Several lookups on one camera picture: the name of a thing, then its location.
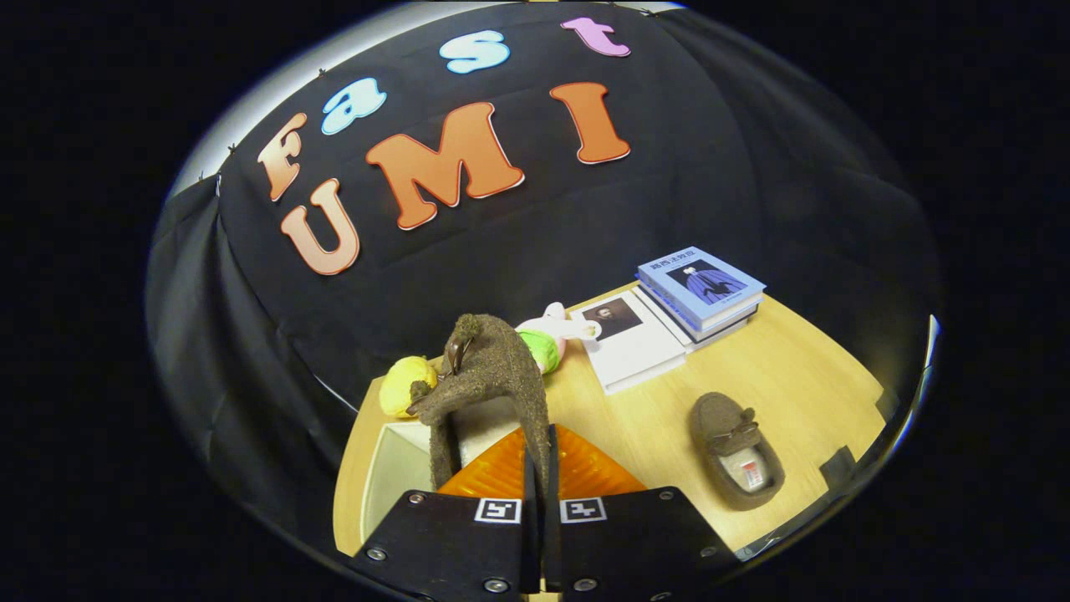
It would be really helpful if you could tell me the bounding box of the brown fuzzy shoe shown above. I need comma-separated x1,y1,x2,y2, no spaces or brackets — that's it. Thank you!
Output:
690,391,787,511
407,314,553,494

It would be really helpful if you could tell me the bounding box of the row of black cloth clips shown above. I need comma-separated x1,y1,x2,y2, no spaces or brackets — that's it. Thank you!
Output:
196,69,329,181

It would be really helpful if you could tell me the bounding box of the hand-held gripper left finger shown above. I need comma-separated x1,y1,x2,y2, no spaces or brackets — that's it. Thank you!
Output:
349,425,543,599

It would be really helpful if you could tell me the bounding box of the grey fabric storage box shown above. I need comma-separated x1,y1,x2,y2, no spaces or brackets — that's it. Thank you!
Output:
359,395,527,546

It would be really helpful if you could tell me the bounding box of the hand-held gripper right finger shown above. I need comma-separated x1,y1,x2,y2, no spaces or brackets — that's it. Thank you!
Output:
543,423,742,601

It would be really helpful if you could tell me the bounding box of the pink and green plush toy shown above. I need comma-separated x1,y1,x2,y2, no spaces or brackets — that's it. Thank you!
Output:
516,301,603,375

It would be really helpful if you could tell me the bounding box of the white book with portrait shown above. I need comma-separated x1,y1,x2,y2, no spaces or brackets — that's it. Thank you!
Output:
571,290,688,395

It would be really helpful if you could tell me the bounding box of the yellow plush toy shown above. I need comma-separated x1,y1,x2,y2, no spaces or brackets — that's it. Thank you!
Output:
379,355,438,419

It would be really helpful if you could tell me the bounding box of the blue book with plain spine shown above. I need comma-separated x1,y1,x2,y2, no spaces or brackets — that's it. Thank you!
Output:
635,280,761,337

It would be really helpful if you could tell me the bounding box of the blue book with figure cover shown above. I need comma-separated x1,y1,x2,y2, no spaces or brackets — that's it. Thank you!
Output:
637,247,767,323

